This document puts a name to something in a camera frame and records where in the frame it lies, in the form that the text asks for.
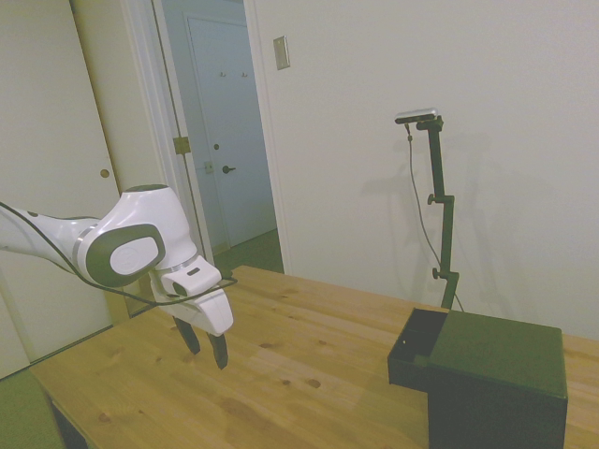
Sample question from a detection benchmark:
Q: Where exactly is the green upholstered seat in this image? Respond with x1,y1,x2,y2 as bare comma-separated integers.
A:
0,369,65,449

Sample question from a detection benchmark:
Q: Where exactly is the white door frame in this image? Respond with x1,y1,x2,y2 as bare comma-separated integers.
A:
119,0,294,324

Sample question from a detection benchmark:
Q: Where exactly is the white hallway door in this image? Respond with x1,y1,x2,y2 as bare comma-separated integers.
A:
186,16,277,249

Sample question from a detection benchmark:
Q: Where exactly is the black camera stand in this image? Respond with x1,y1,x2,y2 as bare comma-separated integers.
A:
416,116,460,311

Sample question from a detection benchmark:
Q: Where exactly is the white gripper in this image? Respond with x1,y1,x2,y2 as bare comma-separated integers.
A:
150,255,234,371

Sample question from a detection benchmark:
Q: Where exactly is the grey camera on stand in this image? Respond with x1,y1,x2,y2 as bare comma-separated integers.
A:
395,107,441,125

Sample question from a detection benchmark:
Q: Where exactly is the metal light switch plate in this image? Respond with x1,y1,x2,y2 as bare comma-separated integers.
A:
272,35,291,71

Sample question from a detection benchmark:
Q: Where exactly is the white closet door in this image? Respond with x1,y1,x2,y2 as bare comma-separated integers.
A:
0,0,122,381

